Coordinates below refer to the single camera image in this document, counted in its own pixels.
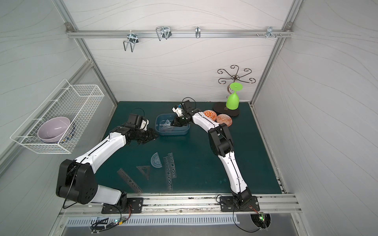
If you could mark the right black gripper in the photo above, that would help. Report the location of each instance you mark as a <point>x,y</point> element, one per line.
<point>178,121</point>

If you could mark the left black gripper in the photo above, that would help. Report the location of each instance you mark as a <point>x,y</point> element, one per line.
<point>147,135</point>

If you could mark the blue semicircle protractor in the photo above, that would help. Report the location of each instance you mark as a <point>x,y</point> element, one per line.
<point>155,161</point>

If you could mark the small clear triangle ruler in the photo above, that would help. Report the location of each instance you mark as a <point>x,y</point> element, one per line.
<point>145,171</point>

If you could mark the clear stencil template ruler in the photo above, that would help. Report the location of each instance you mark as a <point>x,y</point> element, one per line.
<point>170,171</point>

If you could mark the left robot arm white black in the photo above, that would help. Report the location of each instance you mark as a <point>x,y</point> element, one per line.
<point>76,178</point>

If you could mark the orange patterned bowl left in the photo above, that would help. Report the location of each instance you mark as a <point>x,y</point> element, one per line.
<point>211,114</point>

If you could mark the orange patterned bowl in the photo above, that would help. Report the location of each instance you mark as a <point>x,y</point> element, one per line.
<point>224,119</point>
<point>211,114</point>

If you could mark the black metal cup stand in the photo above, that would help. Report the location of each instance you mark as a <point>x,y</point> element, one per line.
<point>220,107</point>

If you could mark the orange patterned bowl right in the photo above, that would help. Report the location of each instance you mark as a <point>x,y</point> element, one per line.
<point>224,119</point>

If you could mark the dark straight stencil ruler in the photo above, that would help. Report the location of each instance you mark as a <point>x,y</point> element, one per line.
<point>129,181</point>

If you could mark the green plastic goblet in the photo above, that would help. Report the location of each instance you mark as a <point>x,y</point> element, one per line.
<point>233,99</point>

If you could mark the purple bowl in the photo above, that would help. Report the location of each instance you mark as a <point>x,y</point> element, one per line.
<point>53,130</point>

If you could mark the metal double hook centre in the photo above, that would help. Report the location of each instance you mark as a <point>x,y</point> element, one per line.
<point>163,32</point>

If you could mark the metal double hook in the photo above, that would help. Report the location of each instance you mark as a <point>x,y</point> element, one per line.
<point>163,32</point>
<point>130,42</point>

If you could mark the metal single hook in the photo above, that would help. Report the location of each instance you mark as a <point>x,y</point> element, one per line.
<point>197,32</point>

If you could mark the metal double hook left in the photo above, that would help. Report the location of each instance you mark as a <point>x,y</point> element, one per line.
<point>130,42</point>

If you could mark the round cooling fan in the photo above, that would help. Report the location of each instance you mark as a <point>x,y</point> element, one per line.
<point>261,220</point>

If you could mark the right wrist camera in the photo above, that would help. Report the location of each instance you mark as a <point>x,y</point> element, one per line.
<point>182,109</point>

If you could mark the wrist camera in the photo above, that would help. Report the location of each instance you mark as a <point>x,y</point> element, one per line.
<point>182,109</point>
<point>137,122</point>

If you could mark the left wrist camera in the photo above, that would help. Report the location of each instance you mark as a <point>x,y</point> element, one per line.
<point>137,122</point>

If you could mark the white wire basket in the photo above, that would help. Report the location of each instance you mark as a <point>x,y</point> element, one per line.
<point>76,102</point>

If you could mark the white slotted cable duct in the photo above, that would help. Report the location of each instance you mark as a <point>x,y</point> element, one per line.
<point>157,220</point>

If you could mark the aluminium top rail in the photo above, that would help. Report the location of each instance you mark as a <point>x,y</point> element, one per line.
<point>151,34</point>

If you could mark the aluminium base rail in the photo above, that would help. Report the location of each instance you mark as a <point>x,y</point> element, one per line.
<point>191,204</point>

